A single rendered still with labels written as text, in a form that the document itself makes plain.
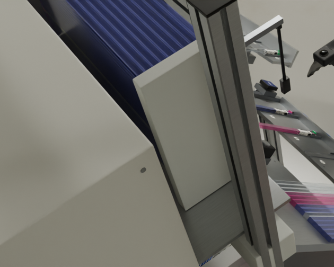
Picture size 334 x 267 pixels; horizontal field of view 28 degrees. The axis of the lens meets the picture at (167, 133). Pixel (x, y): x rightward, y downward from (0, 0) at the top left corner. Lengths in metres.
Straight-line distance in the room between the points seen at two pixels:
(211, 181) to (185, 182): 0.06
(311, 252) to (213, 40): 0.69
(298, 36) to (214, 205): 2.32
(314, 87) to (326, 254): 1.85
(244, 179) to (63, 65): 0.30
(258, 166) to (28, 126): 0.32
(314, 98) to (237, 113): 2.31
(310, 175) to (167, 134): 1.90
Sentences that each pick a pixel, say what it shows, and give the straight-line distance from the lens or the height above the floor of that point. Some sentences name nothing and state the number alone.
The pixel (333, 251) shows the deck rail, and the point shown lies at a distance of 1.39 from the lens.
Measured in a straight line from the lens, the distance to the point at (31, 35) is 1.04.
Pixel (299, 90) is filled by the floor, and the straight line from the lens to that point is 3.16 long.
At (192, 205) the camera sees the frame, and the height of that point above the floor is 1.39.
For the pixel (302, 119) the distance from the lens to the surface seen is 2.10.
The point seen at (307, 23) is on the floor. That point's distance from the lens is 3.47.
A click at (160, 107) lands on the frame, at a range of 0.95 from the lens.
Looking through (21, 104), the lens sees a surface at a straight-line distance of 0.95.
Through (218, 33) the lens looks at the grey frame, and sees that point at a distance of 0.72.
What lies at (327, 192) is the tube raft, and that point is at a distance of 1.65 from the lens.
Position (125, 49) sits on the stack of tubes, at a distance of 1.05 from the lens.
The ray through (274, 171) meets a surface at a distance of 1.60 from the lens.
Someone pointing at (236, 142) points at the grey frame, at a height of 1.68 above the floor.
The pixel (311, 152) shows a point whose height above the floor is 0.83.
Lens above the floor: 2.35
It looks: 49 degrees down
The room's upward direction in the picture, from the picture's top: 19 degrees counter-clockwise
